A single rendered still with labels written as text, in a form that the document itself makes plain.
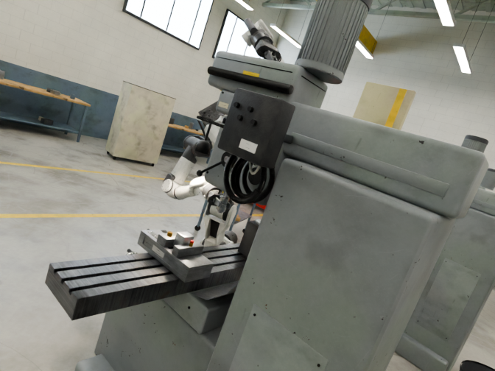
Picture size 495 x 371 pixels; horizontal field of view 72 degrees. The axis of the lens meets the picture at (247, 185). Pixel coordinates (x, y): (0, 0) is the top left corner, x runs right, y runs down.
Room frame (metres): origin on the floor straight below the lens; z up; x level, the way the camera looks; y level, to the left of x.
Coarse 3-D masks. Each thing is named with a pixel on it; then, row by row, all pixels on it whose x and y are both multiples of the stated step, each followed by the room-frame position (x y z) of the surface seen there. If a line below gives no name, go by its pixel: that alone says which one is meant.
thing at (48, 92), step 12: (0, 72) 6.48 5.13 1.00; (12, 84) 6.30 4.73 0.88; (24, 84) 7.02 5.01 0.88; (60, 96) 7.02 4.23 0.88; (72, 96) 7.33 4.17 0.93; (72, 108) 7.83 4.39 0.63; (84, 108) 7.45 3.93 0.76; (24, 120) 6.70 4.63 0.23; (36, 120) 7.10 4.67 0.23; (48, 120) 7.02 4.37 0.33; (84, 120) 7.46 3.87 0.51; (192, 132) 9.91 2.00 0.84
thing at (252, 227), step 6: (252, 222) 1.81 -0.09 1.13; (258, 222) 1.81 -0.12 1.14; (246, 228) 1.82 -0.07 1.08; (252, 228) 1.80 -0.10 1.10; (246, 234) 1.81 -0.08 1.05; (252, 234) 1.79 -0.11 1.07; (246, 240) 1.81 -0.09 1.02; (252, 240) 1.79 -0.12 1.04; (240, 246) 1.82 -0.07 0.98; (246, 246) 1.80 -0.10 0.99; (240, 252) 1.81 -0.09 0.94; (246, 252) 1.79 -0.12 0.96
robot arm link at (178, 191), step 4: (176, 184) 1.89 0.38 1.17; (172, 188) 1.85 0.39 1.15; (176, 188) 1.85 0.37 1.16; (180, 188) 1.83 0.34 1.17; (184, 188) 1.81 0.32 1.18; (188, 188) 1.80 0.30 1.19; (168, 192) 1.86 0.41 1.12; (172, 192) 1.85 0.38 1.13; (176, 192) 1.83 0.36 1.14; (180, 192) 1.82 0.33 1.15; (184, 192) 1.81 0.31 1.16; (188, 192) 1.79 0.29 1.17; (172, 196) 1.85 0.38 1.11; (176, 196) 1.84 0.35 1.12; (180, 196) 1.82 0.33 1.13; (184, 196) 1.82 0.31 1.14; (188, 196) 1.81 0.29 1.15
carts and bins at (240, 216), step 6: (204, 204) 4.54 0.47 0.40; (240, 204) 4.42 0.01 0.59; (204, 210) 4.54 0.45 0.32; (252, 210) 5.13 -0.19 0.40; (234, 216) 4.41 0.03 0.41; (240, 216) 4.86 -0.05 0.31; (246, 216) 4.97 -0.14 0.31; (198, 222) 4.54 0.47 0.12; (234, 222) 4.47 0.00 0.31; (198, 228) 4.54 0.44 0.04; (468, 360) 2.14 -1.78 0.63; (462, 366) 2.10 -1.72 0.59; (468, 366) 2.14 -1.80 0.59; (474, 366) 2.15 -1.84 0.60; (480, 366) 2.15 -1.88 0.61; (486, 366) 2.16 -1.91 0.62
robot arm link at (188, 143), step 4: (192, 136) 2.03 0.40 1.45; (188, 140) 1.99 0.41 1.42; (192, 140) 1.96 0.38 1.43; (196, 140) 1.95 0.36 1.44; (188, 144) 1.97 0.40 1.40; (192, 144) 1.93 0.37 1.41; (188, 148) 1.94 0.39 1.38; (184, 152) 1.94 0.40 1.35; (188, 152) 1.93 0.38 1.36; (192, 152) 1.94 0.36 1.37; (184, 156) 1.93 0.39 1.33; (188, 156) 1.92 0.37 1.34; (192, 156) 1.93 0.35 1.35; (192, 160) 1.93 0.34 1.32; (196, 160) 1.95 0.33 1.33
